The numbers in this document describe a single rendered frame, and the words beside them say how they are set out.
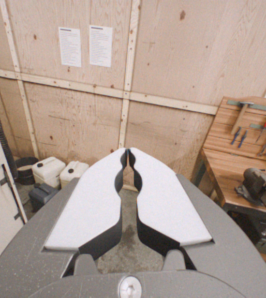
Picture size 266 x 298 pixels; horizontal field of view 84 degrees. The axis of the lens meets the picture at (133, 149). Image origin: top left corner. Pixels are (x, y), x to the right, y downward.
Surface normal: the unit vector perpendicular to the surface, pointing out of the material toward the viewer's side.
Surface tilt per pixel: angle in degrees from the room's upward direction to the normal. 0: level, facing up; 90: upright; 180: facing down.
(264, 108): 90
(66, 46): 90
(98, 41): 90
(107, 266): 0
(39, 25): 90
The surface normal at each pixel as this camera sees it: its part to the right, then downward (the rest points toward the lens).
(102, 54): -0.20, 0.46
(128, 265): 0.13, -0.86
